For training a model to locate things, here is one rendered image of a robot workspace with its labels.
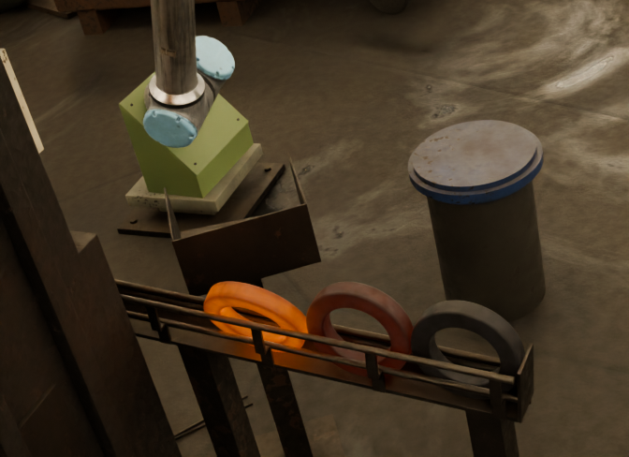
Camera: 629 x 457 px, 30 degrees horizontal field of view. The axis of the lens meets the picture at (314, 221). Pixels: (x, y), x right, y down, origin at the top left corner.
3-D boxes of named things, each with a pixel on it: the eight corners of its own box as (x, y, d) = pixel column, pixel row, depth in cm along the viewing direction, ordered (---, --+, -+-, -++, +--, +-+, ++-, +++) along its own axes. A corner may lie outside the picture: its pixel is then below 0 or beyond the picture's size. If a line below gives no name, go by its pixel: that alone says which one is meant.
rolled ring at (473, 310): (413, 288, 187) (405, 301, 184) (526, 312, 180) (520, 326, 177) (418, 372, 198) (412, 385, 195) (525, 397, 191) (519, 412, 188)
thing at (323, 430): (374, 469, 260) (306, 203, 221) (260, 503, 259) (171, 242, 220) (355, 409, 277) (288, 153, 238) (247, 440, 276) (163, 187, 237)
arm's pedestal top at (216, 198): (177, 150, 383) (173, 140, 381) (263, 154, 369) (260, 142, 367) (128, 206, 360) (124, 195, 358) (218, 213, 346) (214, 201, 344)
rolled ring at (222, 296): (313, 304, 192) (305, 321, 190) (308, 347, 208) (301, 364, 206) (207, 268, 194) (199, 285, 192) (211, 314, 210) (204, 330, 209)
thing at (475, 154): (539, 341, 283) (519, 194, 260) (416, 326, 298) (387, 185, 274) (572, 260, 306) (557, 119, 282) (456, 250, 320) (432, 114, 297)
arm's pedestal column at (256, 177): (179, 163, 392) (172, 142, 388) (285, 169, 375) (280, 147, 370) (118, 233, 363) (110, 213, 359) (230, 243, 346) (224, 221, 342)
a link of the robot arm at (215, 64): (218, 84, 349) (245, 51, 337) (198, 122, 338) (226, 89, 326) (174, 55, 346) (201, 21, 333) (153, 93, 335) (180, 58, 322)
